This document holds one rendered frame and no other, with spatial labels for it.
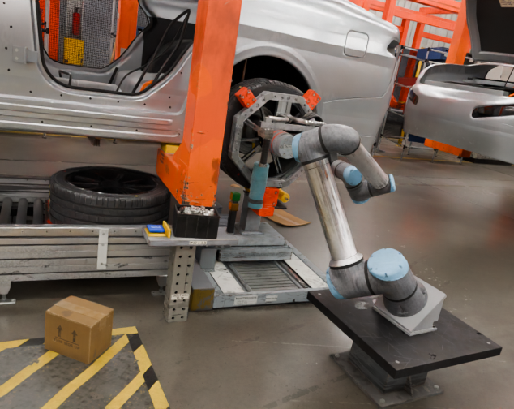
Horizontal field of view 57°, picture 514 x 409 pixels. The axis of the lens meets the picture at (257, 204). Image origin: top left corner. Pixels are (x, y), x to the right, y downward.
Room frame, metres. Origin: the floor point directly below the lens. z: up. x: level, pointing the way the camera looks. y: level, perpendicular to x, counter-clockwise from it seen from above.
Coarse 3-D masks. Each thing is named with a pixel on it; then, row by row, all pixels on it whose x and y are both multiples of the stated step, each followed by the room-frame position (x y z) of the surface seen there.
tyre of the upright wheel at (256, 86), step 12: (240, 84) 2.86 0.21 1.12; (252, 84) 2.79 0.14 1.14; (264, 84) 2.76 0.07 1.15; (276, 84) 2.79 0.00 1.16; (288, 84) 2.83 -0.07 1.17; (228, 108) 2.69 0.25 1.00; (240, 108) 2.70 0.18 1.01; (228, 120) 2.68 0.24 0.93; (228, 132) 2.68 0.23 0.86; (228, 144) 2.69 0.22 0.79; (228, 156) 2.69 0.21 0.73; (228, 168) 2.70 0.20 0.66; (240, 180) 2.73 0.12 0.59
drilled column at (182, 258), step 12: (180, 252) 2.04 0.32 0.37; (192, 252) 2.07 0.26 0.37; (180, 264) 2.05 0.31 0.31; (192, 264) 2.07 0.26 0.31; (168, 276) 2.11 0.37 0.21; (180, 276) 2.05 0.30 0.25; (168, 288) 2.08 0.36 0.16; (180, 288) 2.05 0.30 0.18; (168, 300) 2.06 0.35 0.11; (180, 300) 2.06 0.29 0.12; (168, 312) 2.04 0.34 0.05; (180, 312) 2.06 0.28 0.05
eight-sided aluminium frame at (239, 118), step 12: (264, 96) 2.67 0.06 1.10; (276, 96) 2.70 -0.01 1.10; (288, 96) 2.73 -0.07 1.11; (300, 96) 2.80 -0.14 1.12; (252, 108) 2.64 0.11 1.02; (300, 108) 2.82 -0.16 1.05; (240, 120) 2.61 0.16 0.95; (312, 120) 2.81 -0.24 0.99; (240, 132) 2.62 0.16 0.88; (240, 168) 2.64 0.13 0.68; (300, 168) 2.81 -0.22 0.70; (276, 180) 2.75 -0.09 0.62; (288, 180) 2.77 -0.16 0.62
